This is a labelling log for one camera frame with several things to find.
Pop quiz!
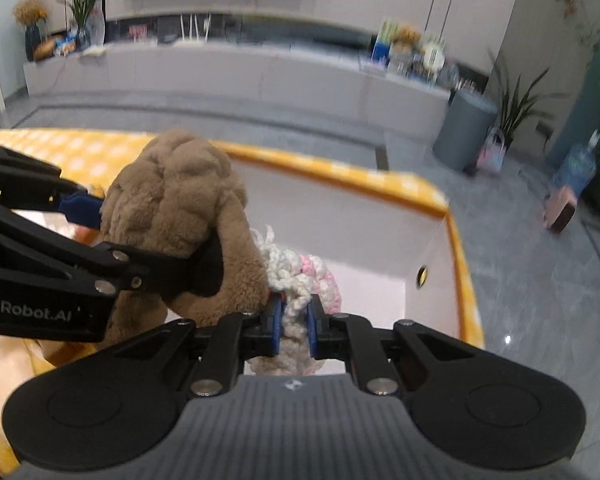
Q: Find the yellow dried flower vase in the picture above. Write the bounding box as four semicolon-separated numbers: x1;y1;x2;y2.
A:
12;0;47;62

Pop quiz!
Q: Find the teddy bear on console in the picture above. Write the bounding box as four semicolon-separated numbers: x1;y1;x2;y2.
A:
390;25;422;55

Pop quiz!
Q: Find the pink white crochet item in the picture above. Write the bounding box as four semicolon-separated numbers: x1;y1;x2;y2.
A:
249;226;341;376

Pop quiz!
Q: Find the tall green floor plant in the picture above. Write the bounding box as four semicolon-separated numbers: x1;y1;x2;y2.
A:
486;50;569;151

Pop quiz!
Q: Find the white wifi router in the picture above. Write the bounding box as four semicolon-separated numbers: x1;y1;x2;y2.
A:
172;13;212;47

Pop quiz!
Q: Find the pink space heater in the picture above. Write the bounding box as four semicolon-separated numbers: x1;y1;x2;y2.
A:
543;185;578;234

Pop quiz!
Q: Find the pastel woven handbag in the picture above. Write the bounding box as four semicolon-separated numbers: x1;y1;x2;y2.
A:
476;127;506;174

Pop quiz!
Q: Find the green plant in vase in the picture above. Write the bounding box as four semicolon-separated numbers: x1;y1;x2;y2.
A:
57;0;106;51

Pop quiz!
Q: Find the white marble TV console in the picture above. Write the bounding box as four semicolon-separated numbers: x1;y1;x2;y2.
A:
23;41;450;143

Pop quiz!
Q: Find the blue water jug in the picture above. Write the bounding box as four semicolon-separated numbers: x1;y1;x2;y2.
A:
550;130;600;198

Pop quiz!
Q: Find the orange cardboard storage box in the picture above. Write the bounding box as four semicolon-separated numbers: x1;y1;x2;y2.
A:
219;142;484;348

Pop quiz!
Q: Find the brown plush knot toy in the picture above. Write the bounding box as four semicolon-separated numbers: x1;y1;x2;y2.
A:
72;130;268;350

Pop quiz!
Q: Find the grey round trash bin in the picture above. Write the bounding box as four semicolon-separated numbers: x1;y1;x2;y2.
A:
432;89;498;171

